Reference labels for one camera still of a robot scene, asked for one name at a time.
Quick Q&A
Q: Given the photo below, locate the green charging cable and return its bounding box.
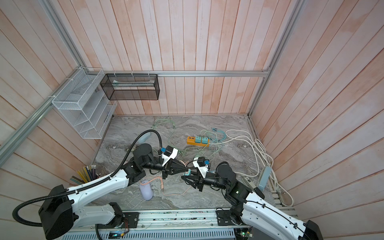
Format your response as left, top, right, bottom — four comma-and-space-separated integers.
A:
149, 118, 196, 157

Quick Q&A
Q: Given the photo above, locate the teal USB charger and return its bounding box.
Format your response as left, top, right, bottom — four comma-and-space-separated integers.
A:
184, 169, 191, 176

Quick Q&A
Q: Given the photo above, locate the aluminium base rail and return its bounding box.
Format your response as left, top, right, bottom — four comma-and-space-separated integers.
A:
71, 208, 249, 235

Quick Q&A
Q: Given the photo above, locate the light blue mouse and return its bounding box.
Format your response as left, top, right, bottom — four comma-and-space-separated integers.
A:
137, 132, 152, 145

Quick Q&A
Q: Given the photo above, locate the black mesh basket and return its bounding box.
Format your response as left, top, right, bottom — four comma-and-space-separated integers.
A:
101, 73, 160, 101

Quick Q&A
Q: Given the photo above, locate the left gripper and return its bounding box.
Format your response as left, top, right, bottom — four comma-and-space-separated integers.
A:
141, 156, 189, 180

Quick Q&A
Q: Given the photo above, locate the teal charging cable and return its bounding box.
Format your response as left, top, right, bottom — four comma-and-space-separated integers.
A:
206, 127, 228, 144

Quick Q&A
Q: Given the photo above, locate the white wire mesh shelf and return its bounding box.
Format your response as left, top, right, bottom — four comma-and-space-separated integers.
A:
52, 68, 117, 140

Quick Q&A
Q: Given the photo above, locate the beige black stapler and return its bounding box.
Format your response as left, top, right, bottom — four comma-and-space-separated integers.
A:
243, 176, 265, 199

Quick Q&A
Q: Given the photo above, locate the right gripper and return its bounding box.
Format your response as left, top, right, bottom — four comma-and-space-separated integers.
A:
184, 166, 231, 193

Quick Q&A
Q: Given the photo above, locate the pink pencil cup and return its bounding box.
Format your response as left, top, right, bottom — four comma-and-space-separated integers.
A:
70, 165, 101, 187

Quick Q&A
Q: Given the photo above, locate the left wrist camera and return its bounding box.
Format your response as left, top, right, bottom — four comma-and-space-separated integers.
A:
161, 146, 179, 167

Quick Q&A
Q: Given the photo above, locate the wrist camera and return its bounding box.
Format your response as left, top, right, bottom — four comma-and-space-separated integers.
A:
161, 146, 179, 167
193, 157, 210, 179

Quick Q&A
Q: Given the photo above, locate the pink charging cable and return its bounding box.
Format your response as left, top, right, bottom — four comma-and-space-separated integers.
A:
139, 160, 196, 196

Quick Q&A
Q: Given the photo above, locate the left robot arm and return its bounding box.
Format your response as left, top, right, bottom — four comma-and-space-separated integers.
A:
12, 129, 188, 240

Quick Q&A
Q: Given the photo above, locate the orange power strip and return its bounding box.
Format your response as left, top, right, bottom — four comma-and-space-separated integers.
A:
187, 137, 210, 147

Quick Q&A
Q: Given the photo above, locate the lavender wireless mouse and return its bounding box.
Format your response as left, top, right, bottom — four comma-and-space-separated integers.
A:
140, 180, 154, 201

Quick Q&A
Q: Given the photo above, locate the camouflage green device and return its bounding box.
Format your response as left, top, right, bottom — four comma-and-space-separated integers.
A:
125, 145, 138, 152

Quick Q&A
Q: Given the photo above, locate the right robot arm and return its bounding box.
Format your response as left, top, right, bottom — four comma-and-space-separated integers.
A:
182, 160, 323, 240

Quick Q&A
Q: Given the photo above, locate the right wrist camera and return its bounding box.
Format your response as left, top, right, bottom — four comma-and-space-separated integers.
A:
193, 157, 210, 179

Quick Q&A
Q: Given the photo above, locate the blue stapler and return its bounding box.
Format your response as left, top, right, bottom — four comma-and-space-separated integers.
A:
257, 166, 272, 192

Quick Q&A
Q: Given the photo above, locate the teal charger on orange strip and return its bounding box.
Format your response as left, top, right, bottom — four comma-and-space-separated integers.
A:
195, 136, 202, 144

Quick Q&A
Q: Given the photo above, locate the white power cord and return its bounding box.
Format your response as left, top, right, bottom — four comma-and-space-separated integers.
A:
209, 128, 295, 206

